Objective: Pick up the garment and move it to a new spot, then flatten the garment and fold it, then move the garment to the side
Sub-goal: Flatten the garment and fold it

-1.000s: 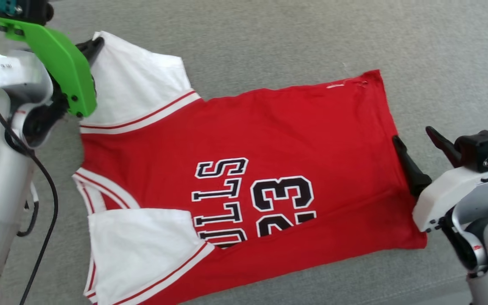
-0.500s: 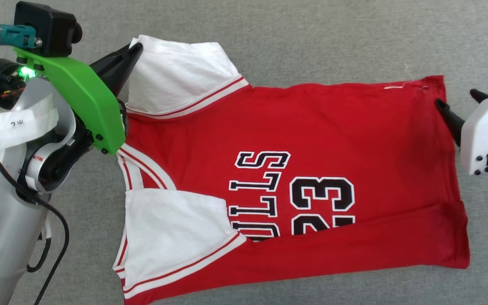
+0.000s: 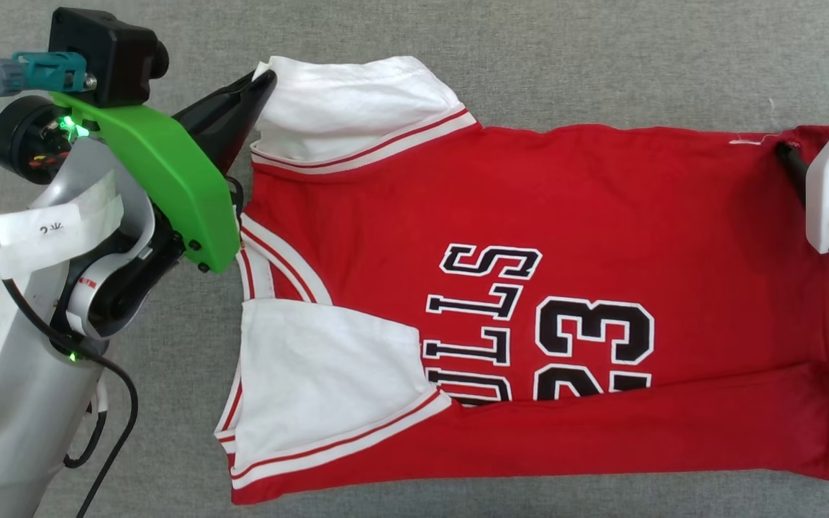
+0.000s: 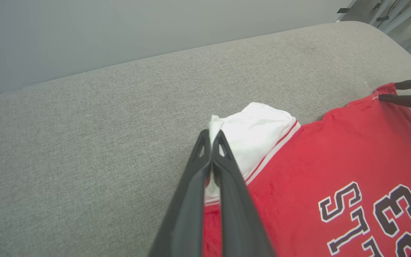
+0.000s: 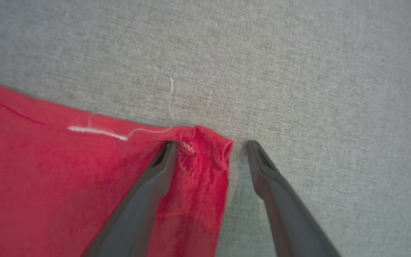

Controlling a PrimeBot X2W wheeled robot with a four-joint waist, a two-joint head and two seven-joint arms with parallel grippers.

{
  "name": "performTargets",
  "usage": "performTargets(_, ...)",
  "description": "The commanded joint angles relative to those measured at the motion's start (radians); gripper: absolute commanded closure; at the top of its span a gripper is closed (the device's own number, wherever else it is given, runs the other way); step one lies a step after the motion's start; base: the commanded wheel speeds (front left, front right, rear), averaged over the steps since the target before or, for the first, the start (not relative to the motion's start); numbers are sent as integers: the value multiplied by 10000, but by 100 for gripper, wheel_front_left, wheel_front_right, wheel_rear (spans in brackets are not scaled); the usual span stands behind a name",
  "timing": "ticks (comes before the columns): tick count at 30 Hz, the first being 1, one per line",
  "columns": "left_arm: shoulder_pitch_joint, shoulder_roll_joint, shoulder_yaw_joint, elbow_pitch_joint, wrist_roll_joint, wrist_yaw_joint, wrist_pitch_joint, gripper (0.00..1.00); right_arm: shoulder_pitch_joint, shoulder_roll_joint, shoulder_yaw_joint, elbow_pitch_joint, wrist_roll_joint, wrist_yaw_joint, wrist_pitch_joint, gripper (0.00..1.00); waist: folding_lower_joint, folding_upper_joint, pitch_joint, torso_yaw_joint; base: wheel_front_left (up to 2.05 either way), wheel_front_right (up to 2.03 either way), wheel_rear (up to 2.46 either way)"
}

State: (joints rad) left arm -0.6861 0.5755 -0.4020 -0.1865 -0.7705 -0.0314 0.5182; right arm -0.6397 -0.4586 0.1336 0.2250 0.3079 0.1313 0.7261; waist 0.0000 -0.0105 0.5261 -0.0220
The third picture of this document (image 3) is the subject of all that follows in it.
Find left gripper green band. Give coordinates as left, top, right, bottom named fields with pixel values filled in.
left=0, top=69, right=278, bottom=275

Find red and white basketball jersey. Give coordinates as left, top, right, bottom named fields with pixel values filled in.
left=214, top=55, right=829, bottom=506

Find white paper tape label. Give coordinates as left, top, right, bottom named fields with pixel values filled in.
left=0, top=190, right=125, bottom=281

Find grey fabric work surface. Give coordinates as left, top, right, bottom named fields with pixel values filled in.
left=0, top=0, right=829, bottom=518

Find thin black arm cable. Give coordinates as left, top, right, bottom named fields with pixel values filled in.
left=63, top=381, right=110, bottom=470

